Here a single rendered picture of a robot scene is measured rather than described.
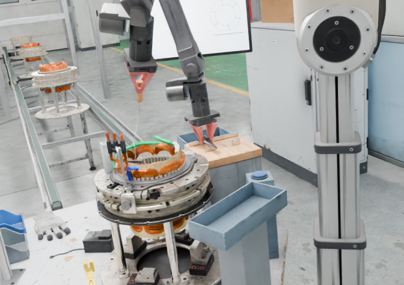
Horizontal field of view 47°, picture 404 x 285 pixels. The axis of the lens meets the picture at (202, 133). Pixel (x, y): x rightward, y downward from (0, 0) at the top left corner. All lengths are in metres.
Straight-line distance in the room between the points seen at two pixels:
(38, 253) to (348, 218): 1.01
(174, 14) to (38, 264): 0.89
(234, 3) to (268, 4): 1.78
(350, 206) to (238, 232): 0.31
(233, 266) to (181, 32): 0.69
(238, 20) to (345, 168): 1.26
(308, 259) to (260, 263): 1.67
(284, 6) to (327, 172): 2.83
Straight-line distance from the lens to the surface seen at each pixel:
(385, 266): 2.84
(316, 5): 1.03
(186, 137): 1.69
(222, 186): 1.46
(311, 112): 3.50
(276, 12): 3.98
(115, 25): 1.15
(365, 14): 1.04
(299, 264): 2.81
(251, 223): 1.09
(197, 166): 1.30
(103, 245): 1.58
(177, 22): 1.43
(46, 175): 2.43
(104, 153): 1.32
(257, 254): 1.17
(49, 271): 1.58
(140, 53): 1.16
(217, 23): 2.28
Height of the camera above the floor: 1.57
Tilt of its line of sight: 18 degrees down
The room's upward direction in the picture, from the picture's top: 7 degrees counter-clockwise
